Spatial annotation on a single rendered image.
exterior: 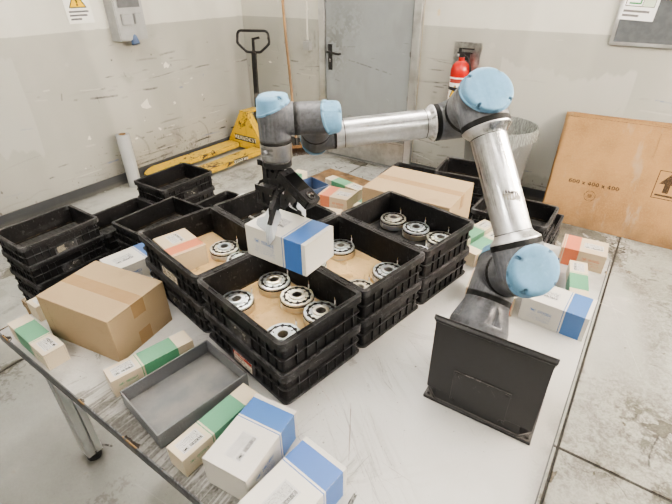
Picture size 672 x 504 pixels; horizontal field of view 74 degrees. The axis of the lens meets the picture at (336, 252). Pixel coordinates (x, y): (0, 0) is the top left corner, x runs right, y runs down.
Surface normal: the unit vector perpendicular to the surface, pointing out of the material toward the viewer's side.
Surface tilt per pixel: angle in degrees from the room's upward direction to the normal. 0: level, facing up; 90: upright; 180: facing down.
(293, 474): 0
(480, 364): 90
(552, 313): 90
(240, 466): 0
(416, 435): 0
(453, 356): 90
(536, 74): 90
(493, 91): 46
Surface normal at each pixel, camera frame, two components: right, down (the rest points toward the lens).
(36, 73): 0.82, 0.30
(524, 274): 0.13, 0.04
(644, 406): 0.00, -0.85
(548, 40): -0.57, 0.44
